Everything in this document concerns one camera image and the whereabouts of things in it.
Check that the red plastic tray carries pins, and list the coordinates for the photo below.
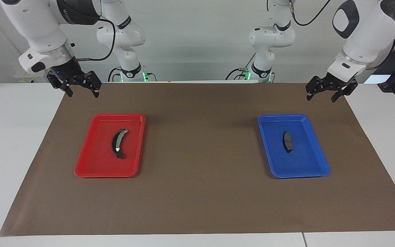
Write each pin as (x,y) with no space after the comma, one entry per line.
(94,164)

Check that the curved brake shoe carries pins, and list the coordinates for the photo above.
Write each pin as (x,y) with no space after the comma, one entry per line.
(115,142)

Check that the grey brake pad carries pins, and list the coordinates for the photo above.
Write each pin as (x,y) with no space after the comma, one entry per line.
(288,142)

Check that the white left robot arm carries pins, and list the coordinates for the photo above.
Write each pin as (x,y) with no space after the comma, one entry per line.
(365,37)

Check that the blue plastic tray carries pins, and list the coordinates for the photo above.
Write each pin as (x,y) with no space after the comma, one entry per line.
(303,164)

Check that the brown table mat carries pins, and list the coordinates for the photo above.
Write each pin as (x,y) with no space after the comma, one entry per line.
(197,192)

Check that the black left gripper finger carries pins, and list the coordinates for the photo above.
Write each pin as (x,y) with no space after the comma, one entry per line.
(309,95)
(337,96)

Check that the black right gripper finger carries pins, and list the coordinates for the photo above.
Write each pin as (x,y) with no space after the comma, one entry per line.
(96,93)
(69,91)

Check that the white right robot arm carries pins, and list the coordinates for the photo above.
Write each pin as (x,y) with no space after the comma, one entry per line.
(36,27)

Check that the white wall socket box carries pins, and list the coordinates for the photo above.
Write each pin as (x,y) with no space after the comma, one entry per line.
(29,79)

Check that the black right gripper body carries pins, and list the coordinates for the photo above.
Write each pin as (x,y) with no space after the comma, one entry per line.
(70,77)

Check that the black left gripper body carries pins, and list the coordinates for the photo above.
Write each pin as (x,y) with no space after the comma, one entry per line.
(331,84)

